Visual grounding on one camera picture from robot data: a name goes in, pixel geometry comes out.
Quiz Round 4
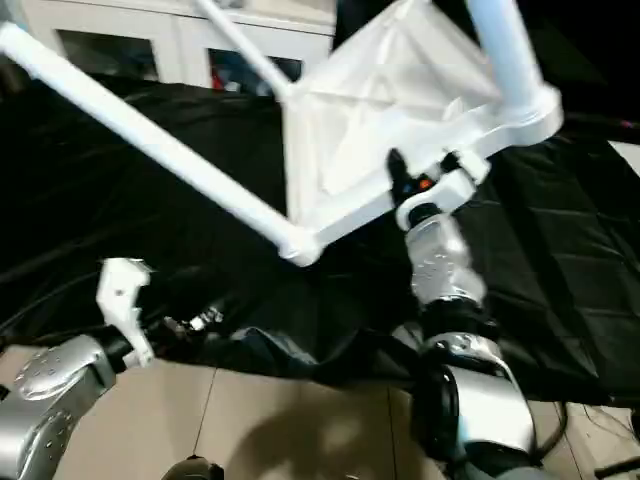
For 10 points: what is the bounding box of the white plastic table leg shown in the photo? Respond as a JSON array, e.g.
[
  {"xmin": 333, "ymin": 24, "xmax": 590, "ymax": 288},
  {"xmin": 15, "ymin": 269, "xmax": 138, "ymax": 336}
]
[
  {"xmin": 0, "ymin": 21, "xmax": 322, "ymax": 267},
  {"xmin": 466, "ymin": 0, "xmax": 560, "ymax": 127},
  {"xmin": 196, "ymin": 0, "xmax": 295, "ymax": 102}
]

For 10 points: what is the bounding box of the black plastic mat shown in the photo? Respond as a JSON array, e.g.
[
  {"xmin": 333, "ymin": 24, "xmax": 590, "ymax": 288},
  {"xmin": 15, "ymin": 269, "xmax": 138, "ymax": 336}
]
[{"xmin": 0, "ymin": 73, "xmax": 640, "ymax": 407}]

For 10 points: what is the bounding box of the grey rounded robot part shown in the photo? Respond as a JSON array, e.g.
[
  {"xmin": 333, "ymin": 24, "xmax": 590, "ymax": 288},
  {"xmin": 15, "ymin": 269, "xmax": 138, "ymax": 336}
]
[{"xmin": 163, "ymin": 453, "xmax": 227, "ymax": 480}]

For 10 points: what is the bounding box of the dark metal bar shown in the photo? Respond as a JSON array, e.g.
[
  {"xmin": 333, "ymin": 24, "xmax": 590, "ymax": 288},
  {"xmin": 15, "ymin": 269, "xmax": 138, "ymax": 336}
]
[{"xmin": 563, "ymin": 112, "xmax": 640, "ymax": 132}]

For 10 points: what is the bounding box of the white flat board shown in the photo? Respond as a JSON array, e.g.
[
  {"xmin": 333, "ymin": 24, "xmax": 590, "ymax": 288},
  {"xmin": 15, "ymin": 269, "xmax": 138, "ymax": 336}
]
[{"xmin": 606, "ymin": 139, "xmax": 640, "ymax": 180}]

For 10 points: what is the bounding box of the black backdrop cloth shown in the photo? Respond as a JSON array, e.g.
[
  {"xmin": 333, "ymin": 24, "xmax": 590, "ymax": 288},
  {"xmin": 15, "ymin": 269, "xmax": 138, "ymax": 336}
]
[{"xmin": 329, "ymin": 0, "xmax": 640, "ymax": 117}]

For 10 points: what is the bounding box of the white sideboard cabinet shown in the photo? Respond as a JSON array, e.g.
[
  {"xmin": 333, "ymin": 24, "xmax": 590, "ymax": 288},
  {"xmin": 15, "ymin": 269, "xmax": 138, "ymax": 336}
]
[{"xmin": 24, "ymin": 0, "xmax": 337, "ymax": 95}]

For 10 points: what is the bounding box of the black tripod leg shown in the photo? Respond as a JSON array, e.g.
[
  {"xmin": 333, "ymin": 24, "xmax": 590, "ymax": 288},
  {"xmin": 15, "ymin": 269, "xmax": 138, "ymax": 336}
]
[{"xmin": 593, "ymin": 456, "xmax": 640, "ymax": 477}]

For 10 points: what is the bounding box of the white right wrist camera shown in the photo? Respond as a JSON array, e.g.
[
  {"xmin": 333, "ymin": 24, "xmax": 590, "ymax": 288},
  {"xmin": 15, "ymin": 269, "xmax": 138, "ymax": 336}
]
[{"xmin": 393, "ymin": 147, "xmax": 492, "ymax": 232}]

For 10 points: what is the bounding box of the thick black floor cable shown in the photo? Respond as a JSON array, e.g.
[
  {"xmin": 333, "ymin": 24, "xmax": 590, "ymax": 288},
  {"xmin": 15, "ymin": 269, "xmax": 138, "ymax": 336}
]
[{"xmin": 533, "ymin": 398, "xmax": 572, "ymax": 452}]

